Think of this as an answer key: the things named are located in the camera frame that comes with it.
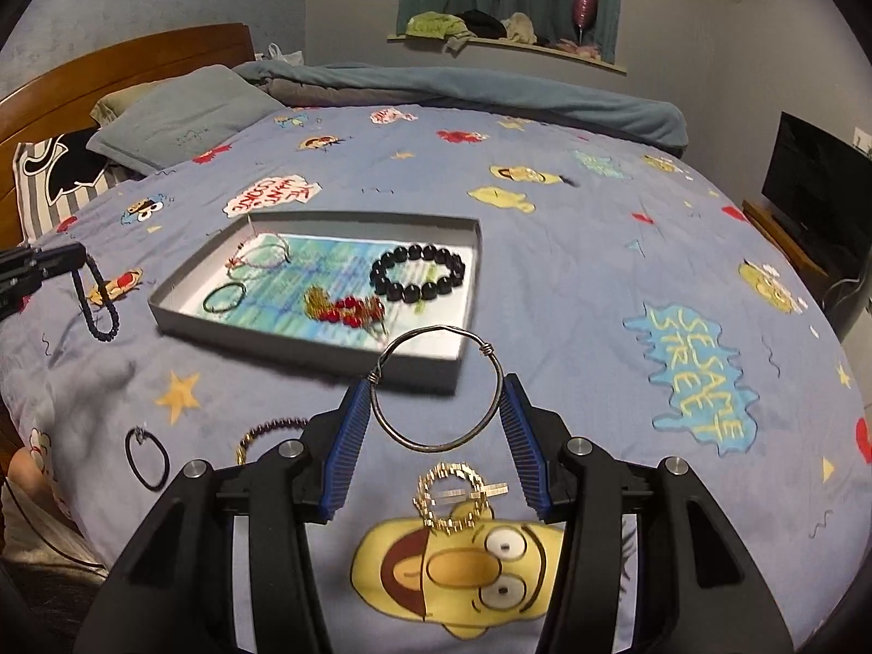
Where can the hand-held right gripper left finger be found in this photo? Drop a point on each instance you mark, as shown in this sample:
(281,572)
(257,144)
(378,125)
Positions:
(347,449)

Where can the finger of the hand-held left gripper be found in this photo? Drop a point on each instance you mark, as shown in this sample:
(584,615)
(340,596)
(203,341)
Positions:
(12,300)
(58,260)

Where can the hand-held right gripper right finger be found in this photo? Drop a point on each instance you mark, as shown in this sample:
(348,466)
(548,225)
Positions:
(524,449)

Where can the grey cardboard box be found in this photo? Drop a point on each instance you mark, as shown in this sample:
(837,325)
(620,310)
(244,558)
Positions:
(306,347)

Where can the striped cartoon pillow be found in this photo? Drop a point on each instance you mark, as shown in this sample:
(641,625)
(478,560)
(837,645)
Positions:
(61,170)

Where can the olive pillow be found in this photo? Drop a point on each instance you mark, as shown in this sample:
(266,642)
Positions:
(116,101)

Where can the blue cartoon printed blanket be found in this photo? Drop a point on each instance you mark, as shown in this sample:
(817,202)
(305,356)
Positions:
(579,286)

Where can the blue-green printed paper sheet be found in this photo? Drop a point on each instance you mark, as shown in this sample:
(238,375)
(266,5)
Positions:
(293,286)

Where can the person's bare leg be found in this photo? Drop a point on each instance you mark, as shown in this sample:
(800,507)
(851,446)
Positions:
(24,473)

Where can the grey-blue pillow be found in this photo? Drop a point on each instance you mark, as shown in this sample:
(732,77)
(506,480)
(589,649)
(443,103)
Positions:
(184,116)

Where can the wooden headboard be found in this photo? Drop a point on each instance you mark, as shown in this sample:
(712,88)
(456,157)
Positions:
(102,58)

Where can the grey folded blanket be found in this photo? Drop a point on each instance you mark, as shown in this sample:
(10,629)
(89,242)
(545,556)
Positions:
(306,94)

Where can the white plastic bag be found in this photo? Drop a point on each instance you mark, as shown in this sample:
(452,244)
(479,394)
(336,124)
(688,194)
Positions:
(281,54)

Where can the wooden television stand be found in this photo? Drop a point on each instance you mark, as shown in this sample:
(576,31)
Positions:
(770,225)

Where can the teal folded duvet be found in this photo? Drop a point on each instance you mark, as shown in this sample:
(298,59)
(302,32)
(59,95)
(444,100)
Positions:
(477,92)

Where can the black television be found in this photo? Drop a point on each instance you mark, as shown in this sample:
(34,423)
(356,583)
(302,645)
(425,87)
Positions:
(811,184)

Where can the window sill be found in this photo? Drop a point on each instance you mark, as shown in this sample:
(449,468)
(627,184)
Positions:
(518,48)

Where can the pink cloth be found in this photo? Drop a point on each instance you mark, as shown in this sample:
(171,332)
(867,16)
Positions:
(579,49)

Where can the beige cloth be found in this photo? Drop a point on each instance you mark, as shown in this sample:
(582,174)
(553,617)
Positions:
(521,27)

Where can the black cloth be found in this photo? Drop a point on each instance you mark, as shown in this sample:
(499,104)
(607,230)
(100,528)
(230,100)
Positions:
(480,22)

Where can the green cloth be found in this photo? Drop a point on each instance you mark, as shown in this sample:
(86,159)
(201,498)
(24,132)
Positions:
(432,24)

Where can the pink wine glass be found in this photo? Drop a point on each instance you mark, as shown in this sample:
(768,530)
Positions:
(583,7)

